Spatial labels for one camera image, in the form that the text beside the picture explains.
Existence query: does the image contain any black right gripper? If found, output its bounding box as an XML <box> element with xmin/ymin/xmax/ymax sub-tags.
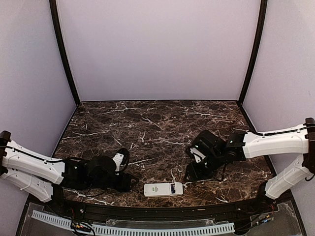
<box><xmin>183</xmin><ymin>150</ymin><xmax>224</xmax><ymax>182</ymax></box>

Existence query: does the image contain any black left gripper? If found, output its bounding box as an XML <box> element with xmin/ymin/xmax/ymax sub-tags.
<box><xmin>86</xmin><ymin>171</ymin><xmax>139</xmax><ymax>193</ymax></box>

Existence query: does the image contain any white remote control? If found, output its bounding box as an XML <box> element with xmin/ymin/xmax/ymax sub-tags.
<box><xmin>144</xmin><ymin>182</ymin><xmax>184</xmax><ymax>198</ymax></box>

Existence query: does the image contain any blue AAA battery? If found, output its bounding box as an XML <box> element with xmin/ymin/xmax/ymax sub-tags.
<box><xmin>170</xmin><ymin>183</ymin><xmax>176</xmax><ymax>194</ymax></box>

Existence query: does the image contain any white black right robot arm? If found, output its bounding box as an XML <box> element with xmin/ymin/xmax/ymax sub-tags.
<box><xmin>184</xmin><ymin>118</ymin><xmax>315</xmax><ymax>213</ymax></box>

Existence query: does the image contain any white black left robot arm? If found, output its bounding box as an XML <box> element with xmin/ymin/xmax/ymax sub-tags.
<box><xmin>0</xmin><ymin>131</ymin><xmax>139</xmax><ymax>214</ymax></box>

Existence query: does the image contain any black front table rail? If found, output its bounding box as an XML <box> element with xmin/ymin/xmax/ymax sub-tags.
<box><xmin>44</xmin><ymin>199</ymin><xmax>278</xmax><ymax>222</ymax></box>

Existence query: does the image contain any white slotted cable duct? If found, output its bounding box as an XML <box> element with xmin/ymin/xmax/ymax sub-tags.
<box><xmin>31</xmin><ymin>210</ymin><xmax>235</xmax><ymax>236</ymax></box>

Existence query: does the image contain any black right corner post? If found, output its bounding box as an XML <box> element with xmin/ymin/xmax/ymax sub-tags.
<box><xmin>238</xmin><ymin>0</ymin><xmax>268</xmax><ymax>107</ymax></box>

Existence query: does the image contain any black corner post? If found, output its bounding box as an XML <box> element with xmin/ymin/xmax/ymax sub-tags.
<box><xmin>49</xmin><ymin>0</ymin><xmax>81</xmax><ymax>106</ymax></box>
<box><xmin>238</xmin><ymin>0</ymin><xmax>268</xmax><ymax>107</ymax></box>

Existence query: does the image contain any black left corner post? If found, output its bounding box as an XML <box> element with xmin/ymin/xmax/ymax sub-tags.
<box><xmin>49</xmin><ymin>0</ymin><xmax>81</xmax><ymax>106</ymax></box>

